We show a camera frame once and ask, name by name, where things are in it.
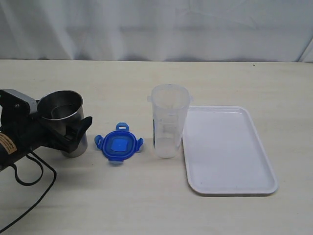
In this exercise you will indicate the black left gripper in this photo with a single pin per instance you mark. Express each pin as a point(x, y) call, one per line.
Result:
point(31, 133)

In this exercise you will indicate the stainless steel cup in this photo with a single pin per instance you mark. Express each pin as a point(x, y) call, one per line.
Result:
point(61, 108)

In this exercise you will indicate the blue plastic lid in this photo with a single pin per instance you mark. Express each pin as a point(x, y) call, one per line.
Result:
point(119, 145)

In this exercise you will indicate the clear plastic tall container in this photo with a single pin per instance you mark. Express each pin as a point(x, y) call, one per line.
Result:
point(170, 104)

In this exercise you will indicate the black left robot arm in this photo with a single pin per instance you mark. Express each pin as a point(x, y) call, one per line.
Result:
point(7, 147)

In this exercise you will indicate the white plastic tray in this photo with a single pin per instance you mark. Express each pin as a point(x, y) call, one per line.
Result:
point(224, 155)

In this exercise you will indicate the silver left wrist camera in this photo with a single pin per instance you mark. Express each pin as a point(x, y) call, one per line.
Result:
point(15, 103)

